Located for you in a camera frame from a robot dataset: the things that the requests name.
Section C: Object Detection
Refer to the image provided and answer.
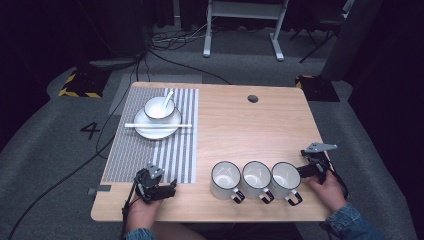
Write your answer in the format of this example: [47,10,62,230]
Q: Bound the left hand-held gripper cable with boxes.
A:
[120,182,138,240]

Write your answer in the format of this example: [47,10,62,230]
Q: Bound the long black floor cable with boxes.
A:
[7,49,148,240]

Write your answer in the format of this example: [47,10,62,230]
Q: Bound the grey tape strip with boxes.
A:
[87,184,112,196]

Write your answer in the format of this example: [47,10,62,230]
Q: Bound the person's right hand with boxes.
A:
[304,171,348,213]

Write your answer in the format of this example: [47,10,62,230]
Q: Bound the black yellow striped base plate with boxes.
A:
[58,68,111,99]
[294,74,341,103]

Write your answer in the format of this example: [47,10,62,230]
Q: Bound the person's left hand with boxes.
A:
[125,199,164,231]

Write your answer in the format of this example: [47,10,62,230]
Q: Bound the white mug black rim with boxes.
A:
[240,160,275,205]
[269,161,304,207]
[210,161,246,205]

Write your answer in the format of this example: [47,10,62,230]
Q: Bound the white bowl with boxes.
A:
[143,96,176,120]

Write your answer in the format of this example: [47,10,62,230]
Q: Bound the hand-held gripper cable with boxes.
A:
[329,168,350,201]
[120,182,138,240]

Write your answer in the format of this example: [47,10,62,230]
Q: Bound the right hand-held gripper cable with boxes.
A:
[329,168,350,201]

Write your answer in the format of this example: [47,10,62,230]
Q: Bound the white spoon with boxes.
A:
[161,89,175,109]

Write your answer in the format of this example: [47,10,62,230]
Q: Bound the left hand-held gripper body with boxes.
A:
[134,163,168,204]

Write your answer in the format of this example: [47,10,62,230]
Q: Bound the dark grey pillar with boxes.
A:
[320,0,384,82]

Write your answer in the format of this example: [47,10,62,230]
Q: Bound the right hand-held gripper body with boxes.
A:
[300,142,338,184]

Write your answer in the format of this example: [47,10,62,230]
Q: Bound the white metal desk frame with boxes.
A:
[202,0,290,62]

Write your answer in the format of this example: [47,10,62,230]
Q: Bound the white chopstick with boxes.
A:
[124,122,193,127]

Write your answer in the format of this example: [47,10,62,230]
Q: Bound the grey striped placemat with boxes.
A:
[101,87,200,184]

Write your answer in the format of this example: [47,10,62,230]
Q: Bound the bundle of floor cables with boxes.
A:
[149,19,209,52]

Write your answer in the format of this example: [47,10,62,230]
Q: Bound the black folding stand legs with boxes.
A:
[289,0,355,64]

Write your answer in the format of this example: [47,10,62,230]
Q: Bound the white plate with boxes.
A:
[133,106,183,140]

